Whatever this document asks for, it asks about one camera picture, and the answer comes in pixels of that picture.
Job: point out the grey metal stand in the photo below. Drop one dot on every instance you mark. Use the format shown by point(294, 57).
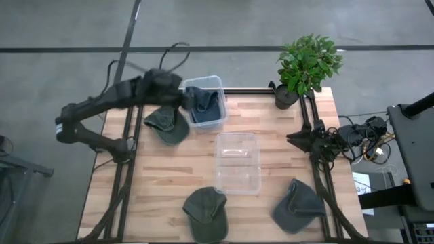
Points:
point(40, 170)

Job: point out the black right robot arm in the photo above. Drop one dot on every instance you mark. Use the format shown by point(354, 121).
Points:
point(352, 133)

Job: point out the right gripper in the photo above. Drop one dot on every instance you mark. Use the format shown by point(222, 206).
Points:
point(315, 139)

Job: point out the black bar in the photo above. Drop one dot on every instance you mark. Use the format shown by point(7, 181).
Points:
point(386, 198)

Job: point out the black aluminium table frame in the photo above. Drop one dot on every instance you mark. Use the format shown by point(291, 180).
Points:
point(247, 91)

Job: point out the clear plastic bin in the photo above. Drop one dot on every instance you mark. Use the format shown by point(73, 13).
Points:
point(203, 79)
point(237, 189)

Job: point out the olive green cap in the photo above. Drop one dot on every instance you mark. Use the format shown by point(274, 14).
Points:
point(169, 127)
point(205, 215)

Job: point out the white paper sheet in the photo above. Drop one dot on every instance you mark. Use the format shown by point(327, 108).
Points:
point(359, 179)

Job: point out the dark grey panel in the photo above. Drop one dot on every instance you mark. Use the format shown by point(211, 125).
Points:
point(417, 152)

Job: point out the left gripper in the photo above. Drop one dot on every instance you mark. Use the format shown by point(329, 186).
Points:
point(173, 89)

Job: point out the black pole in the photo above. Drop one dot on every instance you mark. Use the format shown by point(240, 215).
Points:
point(420, 105)

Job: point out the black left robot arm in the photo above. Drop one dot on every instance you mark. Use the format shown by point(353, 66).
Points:
point(95, 105)

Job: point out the white plug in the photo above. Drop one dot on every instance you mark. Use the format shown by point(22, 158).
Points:
point(379, 151)

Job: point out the black plant pot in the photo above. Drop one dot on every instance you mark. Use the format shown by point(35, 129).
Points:
point(286, 98)

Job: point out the navy blue cap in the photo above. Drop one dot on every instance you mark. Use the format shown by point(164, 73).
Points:
point(205, 108)

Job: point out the green leafy plant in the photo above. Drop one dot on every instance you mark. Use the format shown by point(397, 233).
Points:
point(308, 61)

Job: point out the slate grey cap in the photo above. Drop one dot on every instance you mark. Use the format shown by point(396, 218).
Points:
point(298, 206)

